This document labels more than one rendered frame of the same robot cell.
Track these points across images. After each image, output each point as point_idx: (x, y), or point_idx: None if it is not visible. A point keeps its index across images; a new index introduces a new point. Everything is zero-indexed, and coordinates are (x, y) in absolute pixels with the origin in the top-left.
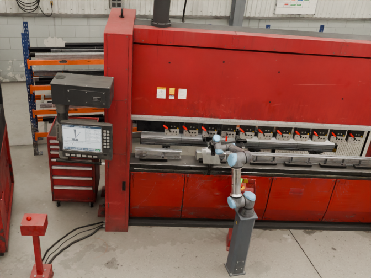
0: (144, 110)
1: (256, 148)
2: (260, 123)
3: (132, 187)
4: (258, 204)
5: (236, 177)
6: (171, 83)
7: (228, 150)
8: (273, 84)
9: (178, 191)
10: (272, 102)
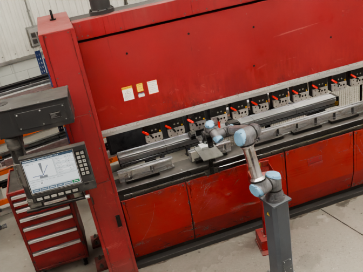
0: (114, 120)
1: None
2: (251, 94)
3: (129, 219)
4: None
5: (251, 157)
6: (136, 77)
7: (228, 133)
8: (251, 42)
9: (183, 206)
10: (256, 65)
